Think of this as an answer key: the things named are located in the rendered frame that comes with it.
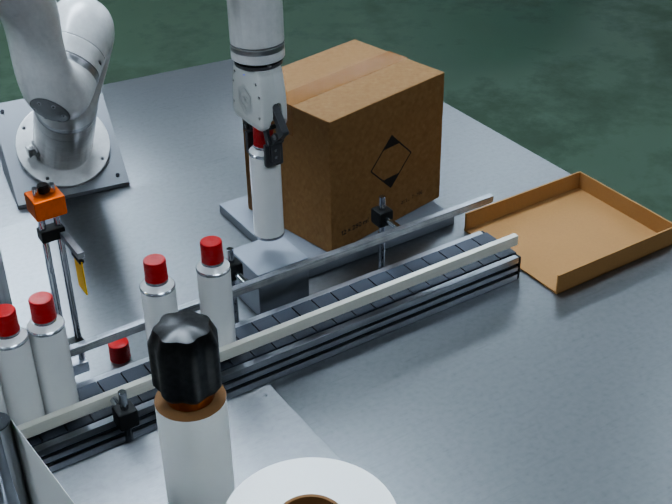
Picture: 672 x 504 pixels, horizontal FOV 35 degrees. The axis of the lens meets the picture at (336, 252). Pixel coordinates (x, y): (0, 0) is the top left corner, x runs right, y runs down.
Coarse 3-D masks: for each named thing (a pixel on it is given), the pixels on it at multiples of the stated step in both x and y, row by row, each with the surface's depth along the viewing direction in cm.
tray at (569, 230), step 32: (544, 192) 215; (576, 192) 218; (608, 192) 213; (480, 224) 208; (512, 224) 208; (544, 224) 208; (576, 224) 208; (608, 224) 208; (640, 224) 208; (544, 256) 199; (576, 256) 198; (608, 256) 192; (640, 256) 198
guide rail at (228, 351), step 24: (504, 240) 188; (456, 264) 184; (384, 288) 177; (312, 312) 171; (336, 312) 173; (264, 336) 166; (144, 384) 157; (72, 408) 152; (96, 408) 154; (24, 432) 149
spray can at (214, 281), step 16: (208, 240) 158; (208, 256) 157; (208, 272) 158; (224, 272) 158; (208, 288) 159; (224, 288) 160; (208, 304) 161; (224, 304) 161; (224, 320) 163; (224, 336) 164
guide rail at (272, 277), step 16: (448, 208) 189; (464, 208) 189; (416, 224) 184; (432, 224) 187; (368, 240) 180; (384, 240) 182; (320, 256) 176; (336, 256) 177; (272, 272) 172; (288, 272) 173; (240, 288) 169; (256, 288) 171; (192, 304) 165; (96, 336) 159; (112, 336) 159; (80, 352) 157
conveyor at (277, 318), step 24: (480, 240) 195; (408, 264) 189; (432, 264) 188; (480, 264) 188; (360, 288) 183; (408, 288) 182; (288, 312) 177; (360, 312) 177; (240, 336) 172; (288, 336) 172; (240, 360) 166; (96, 384) 162; (120, 384) 162; (48, 432) 153
